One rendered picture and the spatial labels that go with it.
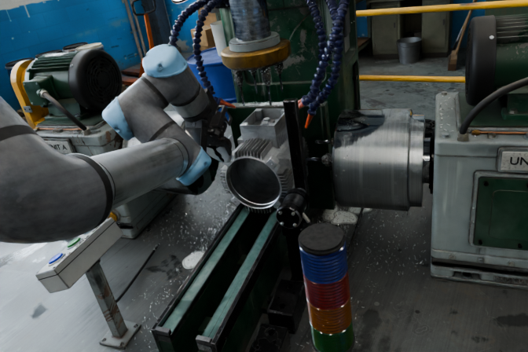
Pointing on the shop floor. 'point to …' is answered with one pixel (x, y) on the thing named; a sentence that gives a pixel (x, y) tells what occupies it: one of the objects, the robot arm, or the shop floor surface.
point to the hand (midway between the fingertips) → (225, 161)
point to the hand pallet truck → (148, 44)
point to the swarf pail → (408, 49)
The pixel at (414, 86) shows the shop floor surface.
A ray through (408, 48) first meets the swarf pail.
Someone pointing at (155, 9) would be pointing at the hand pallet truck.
